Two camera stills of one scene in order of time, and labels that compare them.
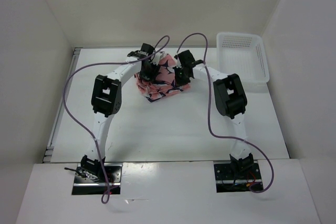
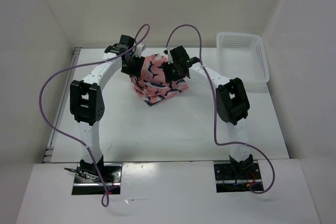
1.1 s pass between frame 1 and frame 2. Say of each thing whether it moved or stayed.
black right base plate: stayed
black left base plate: stayed
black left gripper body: moved
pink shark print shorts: stayed
